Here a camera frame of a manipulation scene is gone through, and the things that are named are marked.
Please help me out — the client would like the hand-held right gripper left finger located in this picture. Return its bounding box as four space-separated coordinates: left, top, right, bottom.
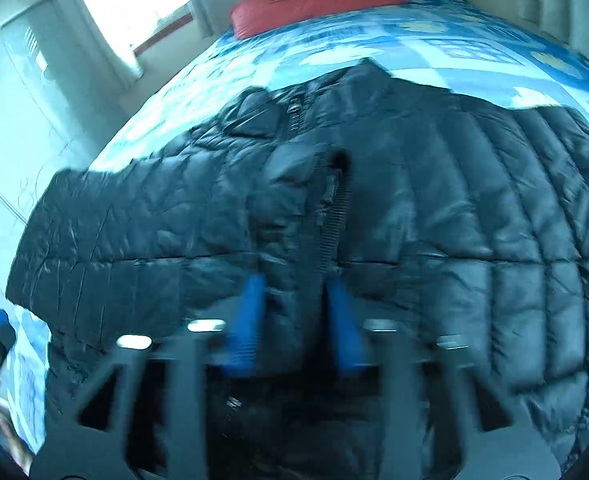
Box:
29 277 268 480

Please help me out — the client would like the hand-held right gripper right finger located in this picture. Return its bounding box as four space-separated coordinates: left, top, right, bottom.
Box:
323 277 561 480

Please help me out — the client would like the black puffer jacket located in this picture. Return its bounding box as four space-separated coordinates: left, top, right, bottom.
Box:
5 59 589 480

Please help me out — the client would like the white wardrobe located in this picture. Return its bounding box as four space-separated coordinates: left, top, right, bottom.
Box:
0 0 140 311

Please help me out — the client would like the blue patterned blanket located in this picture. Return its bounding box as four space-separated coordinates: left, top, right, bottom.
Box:
0 0 589 456

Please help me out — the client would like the red pillow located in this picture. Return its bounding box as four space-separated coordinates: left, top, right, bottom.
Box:
230 0 410 41

